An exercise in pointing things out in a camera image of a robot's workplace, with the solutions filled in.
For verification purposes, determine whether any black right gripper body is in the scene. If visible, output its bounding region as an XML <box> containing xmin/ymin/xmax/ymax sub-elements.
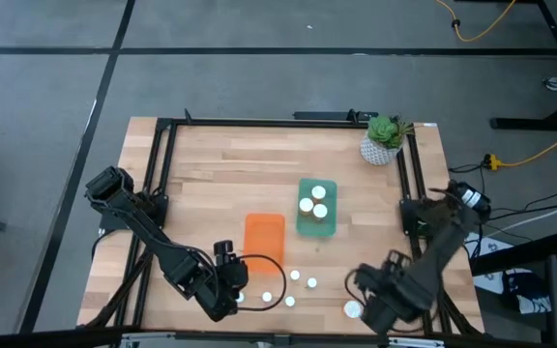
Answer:
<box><xmin>354</xmin><ymin>263</ymin><xmax>434</xmax><ymax>335</ymax></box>

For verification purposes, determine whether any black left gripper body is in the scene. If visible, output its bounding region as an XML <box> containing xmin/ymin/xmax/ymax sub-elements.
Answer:
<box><xmin>212</xmin><ymin>255</ymin><xmax>250</xmax><ymax>318</ymax></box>

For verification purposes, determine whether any orange translucent plastic bin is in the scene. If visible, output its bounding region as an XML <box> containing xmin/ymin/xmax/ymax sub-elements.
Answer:
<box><xmin>242</xmin><ymin>213</ymin><xmax>287</xmax><ymax>276</ymax></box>

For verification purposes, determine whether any green translucent plastic bin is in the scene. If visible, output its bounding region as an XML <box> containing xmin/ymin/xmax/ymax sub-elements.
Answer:
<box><xmin>295</xmin><ymin>177</ymin><xmax>338</xmax><ymax>239</ymax></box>

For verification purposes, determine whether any blue white printed bag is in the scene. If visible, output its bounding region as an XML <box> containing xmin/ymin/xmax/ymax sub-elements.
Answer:
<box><xmin>481</xmin><ymin>268</ymin><xmax>554</xmax><ymax>316</ymax></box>

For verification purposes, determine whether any potted succulent white pot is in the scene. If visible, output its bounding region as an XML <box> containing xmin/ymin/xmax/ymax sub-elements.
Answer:
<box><xmin>359</xmin><ymin>114</ymin><xmax>415</xmax><ymax>167</ymax></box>

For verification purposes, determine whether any black crossbeam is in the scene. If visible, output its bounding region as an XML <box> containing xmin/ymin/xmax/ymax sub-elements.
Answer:
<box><xmin>0</xmin><ymin>326</ymin><xmax>557</xmax><ymax>348</ymax></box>

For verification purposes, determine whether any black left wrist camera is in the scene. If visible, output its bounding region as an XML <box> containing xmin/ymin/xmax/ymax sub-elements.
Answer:
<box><xmin>213</xmin><ymin>239</ymin><xmax>235</xmax><ymax>258</ymax></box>

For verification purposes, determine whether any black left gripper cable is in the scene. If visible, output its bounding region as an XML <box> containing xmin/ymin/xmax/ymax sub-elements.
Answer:
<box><xmin>234</xmin><ymin>253</ymin><xmax>288</xmax><ymax>312</ymax></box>

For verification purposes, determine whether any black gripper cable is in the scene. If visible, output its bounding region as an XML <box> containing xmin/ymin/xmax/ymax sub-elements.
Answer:
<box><xmin>234</xmin><ymin>253</ymin><xmax>288</xmax><ymax>312</ymax></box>
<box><xmin>344</xmin><ymin>268</ymin><xmax>363</xmax><ymax>305</ymax></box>

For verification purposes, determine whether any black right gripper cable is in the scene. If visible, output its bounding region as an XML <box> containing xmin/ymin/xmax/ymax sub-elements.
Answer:
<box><xmin>344</xmin><ymin>268</ymin><xmax>363</xmax><ymax>305</ymax></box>

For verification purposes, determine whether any black aluminium table frame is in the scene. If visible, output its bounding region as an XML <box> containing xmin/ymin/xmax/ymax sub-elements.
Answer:
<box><xmin>84</xmin><ymin>109</ymin><xmax>484</xmax><ymax>339</ymax></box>

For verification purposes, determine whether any white cable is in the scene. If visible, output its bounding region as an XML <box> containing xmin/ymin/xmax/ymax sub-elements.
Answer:
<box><xmin>481</xmin><ymin>194</ymin><xmax>557</xmax><ymax>241</ymax></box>

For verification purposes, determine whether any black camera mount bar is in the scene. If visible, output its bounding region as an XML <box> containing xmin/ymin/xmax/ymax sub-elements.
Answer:
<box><xmin>292</xmin><ymin>109</ymin><xmax>379</xmax><ymax>123</ymax></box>

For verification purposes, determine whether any yellow extension cable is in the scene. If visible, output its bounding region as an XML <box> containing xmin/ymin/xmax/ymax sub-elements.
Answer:
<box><xmin>484</xmin><ymin>120</ymin><xmax>557</xmax><ymax>171</ymax></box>

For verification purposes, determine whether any black desk frame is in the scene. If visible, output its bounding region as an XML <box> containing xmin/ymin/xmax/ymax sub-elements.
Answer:
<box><xmin>489</xmin><ymin>0</ymin><xmax>557</xmax><ymax>131</ymax></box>

